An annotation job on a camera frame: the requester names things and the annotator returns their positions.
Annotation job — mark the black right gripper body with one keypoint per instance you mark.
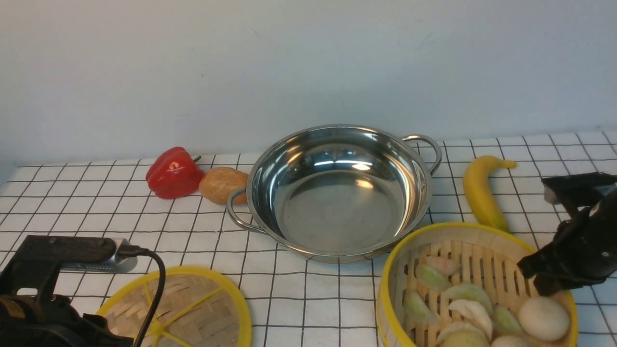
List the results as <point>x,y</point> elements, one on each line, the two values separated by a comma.
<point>583,251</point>

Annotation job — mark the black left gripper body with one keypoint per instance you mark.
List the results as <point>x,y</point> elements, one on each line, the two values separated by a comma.
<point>32,314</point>

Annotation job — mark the bamboo steamer basket yellow rim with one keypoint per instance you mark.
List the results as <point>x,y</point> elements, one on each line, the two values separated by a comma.
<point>488,258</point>

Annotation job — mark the woven bamboo steamer lid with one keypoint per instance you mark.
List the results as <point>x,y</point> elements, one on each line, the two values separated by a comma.
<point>199,308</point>

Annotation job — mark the white round steamed bun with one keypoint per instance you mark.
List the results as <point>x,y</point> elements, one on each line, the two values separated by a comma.
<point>544,319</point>

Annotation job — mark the green dumpling right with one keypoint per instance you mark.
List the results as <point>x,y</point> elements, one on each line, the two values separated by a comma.
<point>505,323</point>

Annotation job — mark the green dumpling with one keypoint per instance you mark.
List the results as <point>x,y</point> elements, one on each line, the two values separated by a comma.
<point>505,323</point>
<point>469,291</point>
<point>431,278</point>
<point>417,311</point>

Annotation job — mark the green dumpling centre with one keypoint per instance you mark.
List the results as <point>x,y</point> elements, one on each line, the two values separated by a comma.
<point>469,291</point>

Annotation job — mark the white dumpling centre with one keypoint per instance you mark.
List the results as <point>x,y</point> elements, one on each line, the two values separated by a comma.
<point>474,311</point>

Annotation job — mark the yellow banana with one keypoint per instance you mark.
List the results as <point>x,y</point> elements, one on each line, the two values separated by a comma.
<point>478,191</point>

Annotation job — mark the pink-tinted dumpling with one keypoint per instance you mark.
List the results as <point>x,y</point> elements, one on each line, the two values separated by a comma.
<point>443,265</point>

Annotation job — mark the green dumpling upper left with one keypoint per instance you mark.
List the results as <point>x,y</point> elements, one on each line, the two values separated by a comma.
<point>431,278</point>

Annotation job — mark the green dumpling lower left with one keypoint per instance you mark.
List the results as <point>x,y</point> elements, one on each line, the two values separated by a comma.
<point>417,311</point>

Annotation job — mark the red bell pepper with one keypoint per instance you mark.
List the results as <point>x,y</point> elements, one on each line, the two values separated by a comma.
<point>174,174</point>

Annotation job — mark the brown potato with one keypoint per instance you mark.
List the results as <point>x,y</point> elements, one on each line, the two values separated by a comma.
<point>220,182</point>

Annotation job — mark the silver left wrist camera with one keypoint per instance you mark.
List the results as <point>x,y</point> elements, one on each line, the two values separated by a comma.
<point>115,264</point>

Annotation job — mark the stainless steel two-handled pot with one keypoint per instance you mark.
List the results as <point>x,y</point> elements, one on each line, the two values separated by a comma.
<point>338,193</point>

